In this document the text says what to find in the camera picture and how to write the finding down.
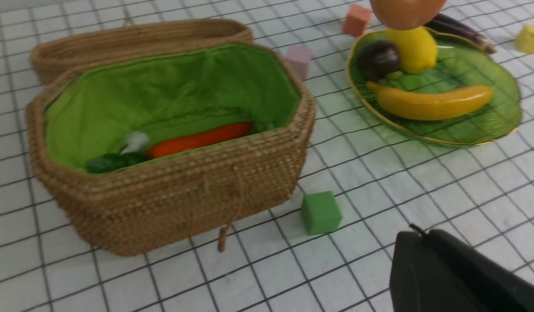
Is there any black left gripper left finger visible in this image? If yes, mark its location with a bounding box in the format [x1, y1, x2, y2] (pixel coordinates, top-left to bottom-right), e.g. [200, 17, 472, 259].
[389, 223, 492, 312]

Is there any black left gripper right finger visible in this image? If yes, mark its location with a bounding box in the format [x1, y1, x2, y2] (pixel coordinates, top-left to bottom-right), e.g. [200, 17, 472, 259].
[427, 229, 534, 312]

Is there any yellow plastic banana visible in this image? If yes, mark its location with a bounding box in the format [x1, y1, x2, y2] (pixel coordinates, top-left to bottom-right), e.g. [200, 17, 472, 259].
[366, 81, 494, 121]

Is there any purple plastic mangosteen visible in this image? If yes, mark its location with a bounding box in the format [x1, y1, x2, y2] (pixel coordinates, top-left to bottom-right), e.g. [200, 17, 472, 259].
[356, 40, 401, 81]

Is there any yellow plastic lemon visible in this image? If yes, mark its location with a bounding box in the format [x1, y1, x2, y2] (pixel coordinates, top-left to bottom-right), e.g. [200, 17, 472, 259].
[385, 26, 438, 74]

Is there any purple plastic eggplant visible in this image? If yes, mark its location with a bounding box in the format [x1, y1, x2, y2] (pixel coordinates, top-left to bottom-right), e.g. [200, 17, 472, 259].
[424, 13, 497, 55]

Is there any brown plastic potato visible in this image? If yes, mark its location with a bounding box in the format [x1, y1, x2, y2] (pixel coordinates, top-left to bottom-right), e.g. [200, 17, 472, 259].
[370, 0, 446, 30]

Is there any orange plastic carrot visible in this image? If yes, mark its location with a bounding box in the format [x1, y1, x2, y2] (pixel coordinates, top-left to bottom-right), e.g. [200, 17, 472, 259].
[85, 122, 254, 175]

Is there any white checkered tablecloth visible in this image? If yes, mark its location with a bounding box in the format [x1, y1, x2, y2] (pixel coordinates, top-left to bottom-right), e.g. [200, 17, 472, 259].
[0, 0, 534, 312]

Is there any green foam cube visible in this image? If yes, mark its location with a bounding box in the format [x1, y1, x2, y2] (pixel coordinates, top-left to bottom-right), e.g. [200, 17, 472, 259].
[301, 191, 343, 236]

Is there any green glass leaf plate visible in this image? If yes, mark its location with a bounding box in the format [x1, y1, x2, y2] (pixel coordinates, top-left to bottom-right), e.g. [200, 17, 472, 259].
[346, 29, 524, 148]

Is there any yellow foam cube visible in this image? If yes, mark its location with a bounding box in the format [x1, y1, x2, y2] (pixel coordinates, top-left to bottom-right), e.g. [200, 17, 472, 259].
[515, 24, 534, 55]

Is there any pink foam cube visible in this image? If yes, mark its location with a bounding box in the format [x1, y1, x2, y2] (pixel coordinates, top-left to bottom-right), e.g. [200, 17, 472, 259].
[286, 45, 313, 81]

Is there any orange foam cube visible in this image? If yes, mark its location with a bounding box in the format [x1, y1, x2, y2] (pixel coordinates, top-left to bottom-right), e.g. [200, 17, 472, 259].
[343, 4, 372, 37]

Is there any woven wicker basket lid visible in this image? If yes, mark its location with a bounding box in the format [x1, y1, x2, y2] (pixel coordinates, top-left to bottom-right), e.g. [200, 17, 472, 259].
[30, 13, 254, 85]

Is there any woven wicker basket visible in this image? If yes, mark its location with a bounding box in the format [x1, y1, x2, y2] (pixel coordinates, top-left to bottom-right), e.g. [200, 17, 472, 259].
[26, 42, 316, 256]

